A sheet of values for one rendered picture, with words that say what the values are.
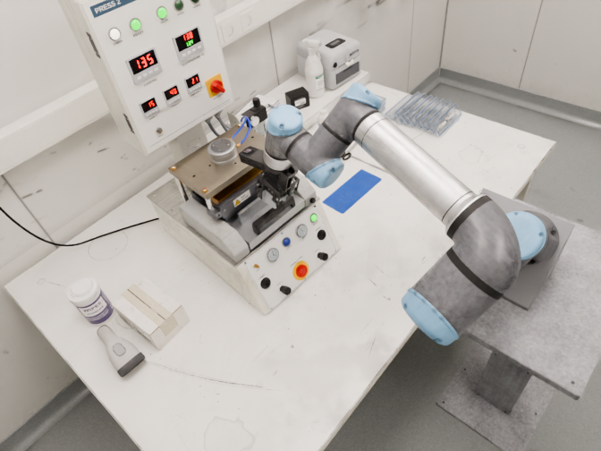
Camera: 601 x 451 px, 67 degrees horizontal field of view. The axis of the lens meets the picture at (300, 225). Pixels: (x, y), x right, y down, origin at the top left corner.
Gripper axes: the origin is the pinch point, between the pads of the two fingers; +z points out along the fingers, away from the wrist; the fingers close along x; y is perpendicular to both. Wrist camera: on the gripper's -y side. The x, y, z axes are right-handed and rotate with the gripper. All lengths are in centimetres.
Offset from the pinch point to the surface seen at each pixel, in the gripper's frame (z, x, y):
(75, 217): 47, -36, -58
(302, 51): 33, 82, -59
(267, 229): 6.1, -3.9, 5.5
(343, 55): 27, 89, -42
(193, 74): -14.7, 5.0, -35.9
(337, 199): 29.0, 33.6, 5.4
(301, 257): 17.9, 2.4, 15.3
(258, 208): 7.0, -1.0, -1.6
